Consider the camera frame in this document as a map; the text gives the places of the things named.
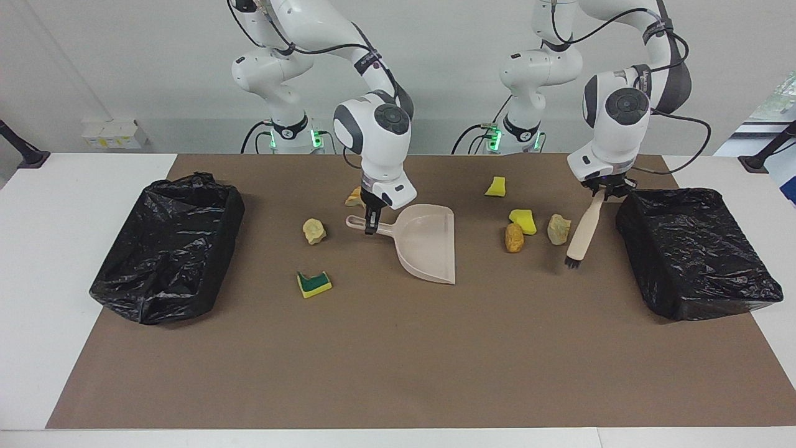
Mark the small yellow sponge wedge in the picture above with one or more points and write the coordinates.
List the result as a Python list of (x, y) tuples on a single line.
[(495, 187)]

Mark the black camera stand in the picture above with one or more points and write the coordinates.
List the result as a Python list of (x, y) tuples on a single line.
[(31, 158), (755, 163)]

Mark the brown paper table mat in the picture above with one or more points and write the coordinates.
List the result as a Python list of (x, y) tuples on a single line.
[(398, 386)]

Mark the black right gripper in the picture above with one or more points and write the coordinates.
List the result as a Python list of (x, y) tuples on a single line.
[(372, 200)]

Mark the bin with black bag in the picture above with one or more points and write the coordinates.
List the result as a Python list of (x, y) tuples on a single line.
[(168, 255), (696, 255)]

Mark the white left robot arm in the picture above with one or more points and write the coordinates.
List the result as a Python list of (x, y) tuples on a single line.
[(615, 134)]

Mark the beige rock-like foam chunk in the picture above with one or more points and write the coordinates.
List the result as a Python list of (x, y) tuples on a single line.
[(558, 229)]

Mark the green and yellow sponge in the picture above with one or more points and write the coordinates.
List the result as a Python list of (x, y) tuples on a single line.
[(314, 286)]

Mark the beige hand brush black bristles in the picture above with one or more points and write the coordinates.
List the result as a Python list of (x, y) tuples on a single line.
[(587, 230)]

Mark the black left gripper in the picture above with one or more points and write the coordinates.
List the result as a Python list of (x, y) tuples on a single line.
[(612, 181)]

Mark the white wall socket box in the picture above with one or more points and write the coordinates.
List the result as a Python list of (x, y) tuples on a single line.
[(115, 134)]

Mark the pale beige crumpled foam chunk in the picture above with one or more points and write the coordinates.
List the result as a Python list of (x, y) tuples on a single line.
[(314, 231)]

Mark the blue plastic object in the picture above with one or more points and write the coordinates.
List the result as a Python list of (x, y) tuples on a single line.
[(786, 180)]

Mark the window with green foliage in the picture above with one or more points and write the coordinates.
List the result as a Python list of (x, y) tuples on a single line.
[(777, 99)]

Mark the orange striped foam chunk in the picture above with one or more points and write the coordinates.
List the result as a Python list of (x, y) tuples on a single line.
[(354, 199)]

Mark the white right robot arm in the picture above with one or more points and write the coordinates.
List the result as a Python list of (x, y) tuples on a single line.
[(379, 146)]

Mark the beige plastic dustpan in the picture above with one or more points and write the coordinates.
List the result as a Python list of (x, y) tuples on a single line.
[(429, 242)]

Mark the brown oval textured sponge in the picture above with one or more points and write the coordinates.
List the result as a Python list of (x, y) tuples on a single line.
[(513, 238)]

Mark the large yellow sponge piece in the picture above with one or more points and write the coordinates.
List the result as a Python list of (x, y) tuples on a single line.
[(525, 219)]

